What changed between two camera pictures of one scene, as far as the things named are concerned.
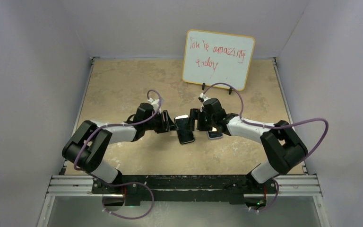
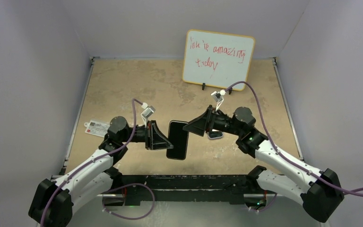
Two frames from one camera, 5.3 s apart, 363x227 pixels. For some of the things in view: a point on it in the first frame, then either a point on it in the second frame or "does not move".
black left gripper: (166, 126) -> (154, 139)
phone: (214, 134) does not move
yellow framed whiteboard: (211, 58) does not move
